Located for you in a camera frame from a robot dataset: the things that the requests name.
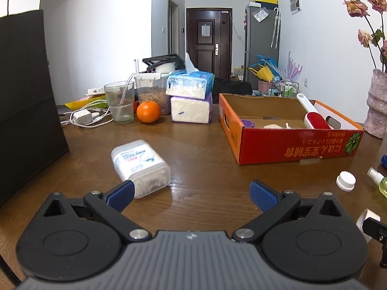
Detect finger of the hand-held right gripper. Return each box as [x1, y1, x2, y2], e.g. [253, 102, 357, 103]
[362, 217, 387, 269]

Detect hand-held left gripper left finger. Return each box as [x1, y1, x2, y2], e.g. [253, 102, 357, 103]
[42, 180, 153, 244]

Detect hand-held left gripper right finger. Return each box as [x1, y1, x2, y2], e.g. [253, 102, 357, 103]
[228, 180, 348, 244]

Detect clear plastic box white label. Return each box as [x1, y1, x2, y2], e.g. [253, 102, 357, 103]
[111, 139, 171, 199]

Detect red cardboard box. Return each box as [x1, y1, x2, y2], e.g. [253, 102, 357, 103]
[218, 93, 365, 166]

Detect small ribbed white cap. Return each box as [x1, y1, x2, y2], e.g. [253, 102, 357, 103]
[336, 171, 357, 192]

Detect red lint brush white handle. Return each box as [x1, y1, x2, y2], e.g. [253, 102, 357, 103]
[296, 93, 331, 130]

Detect green spray bottle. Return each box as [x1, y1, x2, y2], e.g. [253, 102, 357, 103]
[367, 167, 387, 198]

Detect clear glass cup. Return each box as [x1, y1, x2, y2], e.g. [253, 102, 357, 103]
[104, 80, 135, 124]

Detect orange fruit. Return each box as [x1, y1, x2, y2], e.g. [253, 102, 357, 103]
[136, 100, 161, 124]

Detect clear food container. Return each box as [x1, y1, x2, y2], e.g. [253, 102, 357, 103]
[134, 72, 176, 115]

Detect white straw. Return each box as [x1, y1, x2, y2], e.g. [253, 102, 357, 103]
[119, 74, 134, 118]

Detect pink bucket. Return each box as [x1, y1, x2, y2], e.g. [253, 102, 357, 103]
[258, 79, 273, 95]

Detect white purple tissue pack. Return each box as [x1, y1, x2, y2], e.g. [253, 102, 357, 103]
[170, 94, 213, 124]

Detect yellow plastic object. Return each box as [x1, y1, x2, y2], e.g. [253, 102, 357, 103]
[249, 66, 274, 83]

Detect pink ceramic vase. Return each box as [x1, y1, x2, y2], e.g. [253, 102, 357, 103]
[364, 68, 387, 139]

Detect blue tissue pack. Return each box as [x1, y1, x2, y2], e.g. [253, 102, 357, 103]
[166, 53, 215, 100]

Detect purple decorative plant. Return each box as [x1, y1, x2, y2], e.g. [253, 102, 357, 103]
[284, 51, 303, 80]

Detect black paper bag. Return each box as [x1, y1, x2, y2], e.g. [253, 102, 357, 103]
[0, 0, 70, 207]

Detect black white kitchen appliance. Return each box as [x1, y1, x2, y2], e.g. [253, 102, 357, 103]
[142, 54, 186, 73]

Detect dark brown door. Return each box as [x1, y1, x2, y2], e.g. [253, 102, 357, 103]
[186, 7, 233, 82]

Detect grey refrigerator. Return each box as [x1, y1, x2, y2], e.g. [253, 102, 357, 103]
[244, 4, 280, 76]

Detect white folded umbrella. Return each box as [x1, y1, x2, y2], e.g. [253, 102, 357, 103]
[270, 7, 281, 49]

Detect grey interior door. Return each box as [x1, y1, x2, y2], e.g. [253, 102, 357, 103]
[168, 0, 179, 56]

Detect bunch of dried pink roses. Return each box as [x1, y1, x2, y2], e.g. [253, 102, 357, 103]
[343, 0, 387, 73]

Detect white charger with cable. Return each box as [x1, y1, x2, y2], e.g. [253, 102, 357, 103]
[60, 100, 114, 127]

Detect wire rack with bottles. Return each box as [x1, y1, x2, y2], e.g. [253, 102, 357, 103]
[272, 77, 300, 98]

